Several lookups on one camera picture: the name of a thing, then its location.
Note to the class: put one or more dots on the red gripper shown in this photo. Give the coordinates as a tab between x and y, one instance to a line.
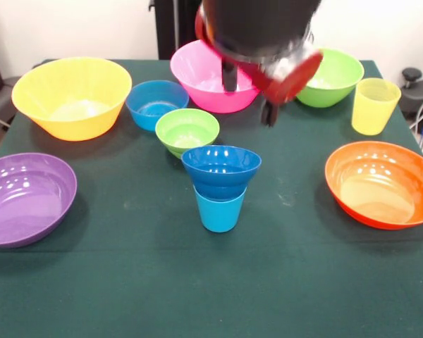
292	86

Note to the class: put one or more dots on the large green plastic bowl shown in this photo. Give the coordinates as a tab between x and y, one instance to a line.
335	81

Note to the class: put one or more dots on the small dark blue bowl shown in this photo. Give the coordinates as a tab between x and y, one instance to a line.
220	179

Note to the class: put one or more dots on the light blue plastic cup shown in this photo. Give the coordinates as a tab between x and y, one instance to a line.
218	214

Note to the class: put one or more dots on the translucent yellow plastic cup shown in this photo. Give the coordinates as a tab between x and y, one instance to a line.
372	112

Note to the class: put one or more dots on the large pink plastic bowl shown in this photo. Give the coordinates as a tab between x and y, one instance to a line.
197	67

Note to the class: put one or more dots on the small green plastic bowl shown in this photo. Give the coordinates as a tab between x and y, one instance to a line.
185	130

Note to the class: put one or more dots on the translucent light blue bowl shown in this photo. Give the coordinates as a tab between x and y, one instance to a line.
151	102

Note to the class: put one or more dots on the shallow orange plastic bowl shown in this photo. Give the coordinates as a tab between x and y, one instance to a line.
380	186

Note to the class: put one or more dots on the black knob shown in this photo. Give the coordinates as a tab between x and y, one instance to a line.
411	74

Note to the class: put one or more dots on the black round base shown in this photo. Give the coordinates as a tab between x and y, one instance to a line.
421	95

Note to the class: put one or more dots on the large yellow plastic bowl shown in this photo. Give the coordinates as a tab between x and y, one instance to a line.
70	81

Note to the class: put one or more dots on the dark green tablecloth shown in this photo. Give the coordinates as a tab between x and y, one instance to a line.
211	281

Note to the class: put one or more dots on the shallow purple plastic bowl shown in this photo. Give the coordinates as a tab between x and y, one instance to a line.
24	200

